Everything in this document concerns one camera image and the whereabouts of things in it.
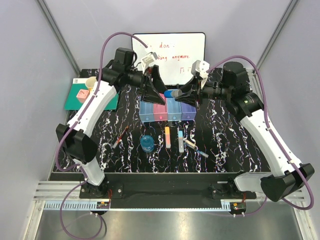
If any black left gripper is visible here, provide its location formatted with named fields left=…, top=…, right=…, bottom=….
left=125, top=64, right=170, bottom=105

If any pink bin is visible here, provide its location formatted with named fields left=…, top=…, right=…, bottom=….
left=153, top=94, right=168, bottom=122

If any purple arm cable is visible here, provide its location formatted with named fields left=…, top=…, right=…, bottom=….
left=54, top=32, right=150, bottom=237
left=204, top=55, right=316, bottom=217

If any light blue bin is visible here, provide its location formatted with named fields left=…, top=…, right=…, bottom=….
left=139, top=101, right=155, bottom=123
left=166, top=98, right=182, bottom=121

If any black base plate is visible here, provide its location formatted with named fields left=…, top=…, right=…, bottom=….
left=79, top=173, right=256, bottom=206

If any blue white highlighter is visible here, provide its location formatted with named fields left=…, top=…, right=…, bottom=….
left=178, top=130, right=184, bottom=153

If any orange highlighter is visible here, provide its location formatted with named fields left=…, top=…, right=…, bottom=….
left=164, top=126, right=171, bottom=149

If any small whiteboard with red writing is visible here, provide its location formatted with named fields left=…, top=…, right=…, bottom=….
left=131, top=32, right=206, bottom=85

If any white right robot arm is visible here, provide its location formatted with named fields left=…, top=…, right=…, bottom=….
left=176, top=60, right=315, bottom=202

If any blue grey glue stick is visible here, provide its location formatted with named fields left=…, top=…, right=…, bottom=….
left=163, top=89, right=183, bottom=99

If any red pen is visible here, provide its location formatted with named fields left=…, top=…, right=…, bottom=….
left=112, top=126, right=129, bottom=149

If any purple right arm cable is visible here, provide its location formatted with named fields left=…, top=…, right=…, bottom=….
left=204, top=55, right=316, bottom=217

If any white slotted cable duct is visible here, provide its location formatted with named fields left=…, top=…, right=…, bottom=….
left=43, top=199, right=232, bottom=212

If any blue ink bottle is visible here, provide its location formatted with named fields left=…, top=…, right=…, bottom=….
left=140, top=135, right=155, bottom=153

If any yellow mug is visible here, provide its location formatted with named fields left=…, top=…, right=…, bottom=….
left=85, top=76, right=97, bottom=92

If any purple bin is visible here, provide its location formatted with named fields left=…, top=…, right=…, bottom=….
left=180, top=102, right=197, bottom=121

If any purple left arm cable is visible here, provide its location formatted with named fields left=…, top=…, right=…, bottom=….
left=54, top=32, right=150, bottom=237

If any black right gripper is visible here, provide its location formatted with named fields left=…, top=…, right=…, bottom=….
left=175, top=74, right=232, bottom=108

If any pink cube block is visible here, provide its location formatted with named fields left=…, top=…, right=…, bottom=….
left=76, top=89, right=90, bottom=104

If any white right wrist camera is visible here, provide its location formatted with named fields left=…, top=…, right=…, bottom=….
left=191, top=60, right=210, bottom=89

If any blue clear pen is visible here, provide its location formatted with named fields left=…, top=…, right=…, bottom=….
left=184, top=142, right=209, bottom=158

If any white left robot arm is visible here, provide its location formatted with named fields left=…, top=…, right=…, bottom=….
left=56, top=47, right=167, bottom=198

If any black marble pattern mat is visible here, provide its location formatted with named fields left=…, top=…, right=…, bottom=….
left=91, top=86, right=270, bottom=173

